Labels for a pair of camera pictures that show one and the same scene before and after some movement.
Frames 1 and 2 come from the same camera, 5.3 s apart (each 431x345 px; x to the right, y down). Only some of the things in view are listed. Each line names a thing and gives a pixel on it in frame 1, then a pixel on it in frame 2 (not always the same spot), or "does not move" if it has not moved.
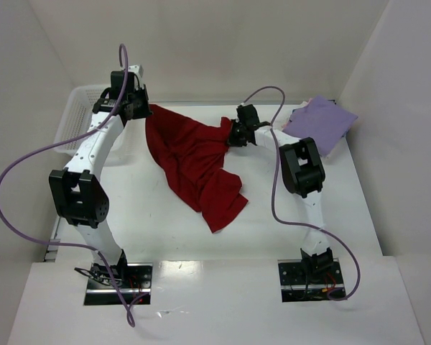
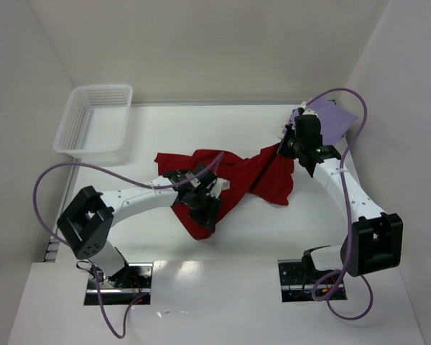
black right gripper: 237,133 to 285,142
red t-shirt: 192,157 to 269,174
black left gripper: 140,104 to 204,209
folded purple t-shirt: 322,120 does not move
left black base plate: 132,278 does not move
